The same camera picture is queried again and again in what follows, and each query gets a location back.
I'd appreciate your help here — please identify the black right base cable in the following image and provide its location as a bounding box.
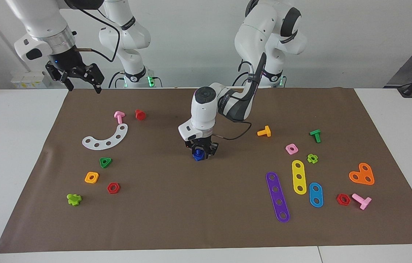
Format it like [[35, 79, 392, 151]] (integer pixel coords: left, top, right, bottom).
[[108, 70, 125, 88]]

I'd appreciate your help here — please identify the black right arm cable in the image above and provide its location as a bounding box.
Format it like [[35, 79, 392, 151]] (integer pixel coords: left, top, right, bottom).
[[69, 5, 122, 62]]

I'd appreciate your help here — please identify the white power strip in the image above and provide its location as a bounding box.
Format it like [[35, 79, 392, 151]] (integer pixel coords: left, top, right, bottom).
[[11, 71, 51, 89]]

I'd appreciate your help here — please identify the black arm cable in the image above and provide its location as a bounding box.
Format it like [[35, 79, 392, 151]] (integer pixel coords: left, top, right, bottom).
[[69, 5, 122, 62], [211, 53, 267, 141]]

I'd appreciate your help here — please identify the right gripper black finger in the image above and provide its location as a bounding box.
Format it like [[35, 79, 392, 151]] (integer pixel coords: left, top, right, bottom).
[[82, 63, 105, 94], [45, 62, 74, 92]]

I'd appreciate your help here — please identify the black left base cable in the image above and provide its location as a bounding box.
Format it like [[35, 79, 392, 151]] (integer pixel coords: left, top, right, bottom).
[[233, 60, 254, 87]]

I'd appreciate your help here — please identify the blue two-hole strip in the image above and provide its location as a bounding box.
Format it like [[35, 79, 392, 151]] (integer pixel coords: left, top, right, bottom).
[[309, 182, 324, 208]]

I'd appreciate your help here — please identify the white curved perforated strip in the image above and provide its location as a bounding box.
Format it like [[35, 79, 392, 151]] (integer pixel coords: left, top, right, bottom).
[[82, 123, 129, 150]]

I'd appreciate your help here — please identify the orange heart-shaped plate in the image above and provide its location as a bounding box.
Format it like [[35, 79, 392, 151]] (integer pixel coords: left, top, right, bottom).
[[349, 163, 375, 186]]

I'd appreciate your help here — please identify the yellow three-hole strip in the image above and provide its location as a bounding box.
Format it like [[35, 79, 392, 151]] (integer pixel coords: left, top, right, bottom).
[[292, 160, 307, 195]]

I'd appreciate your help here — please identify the black base cable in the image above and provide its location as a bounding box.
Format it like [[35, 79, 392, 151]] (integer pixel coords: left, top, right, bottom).
[[108, 70, 125, 88], [233, 60, 254, 87]]

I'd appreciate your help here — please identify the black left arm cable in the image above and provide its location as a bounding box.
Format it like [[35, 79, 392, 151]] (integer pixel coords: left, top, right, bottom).
[[211, 53, 267, 141]]

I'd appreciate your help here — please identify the purple four-hole strip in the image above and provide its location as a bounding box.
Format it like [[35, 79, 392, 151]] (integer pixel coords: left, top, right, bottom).
[[266, 172, 290, 223]]

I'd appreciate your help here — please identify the brown table mat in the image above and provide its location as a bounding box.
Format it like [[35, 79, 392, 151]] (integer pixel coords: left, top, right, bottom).
[[0, 87, 412, 254]]

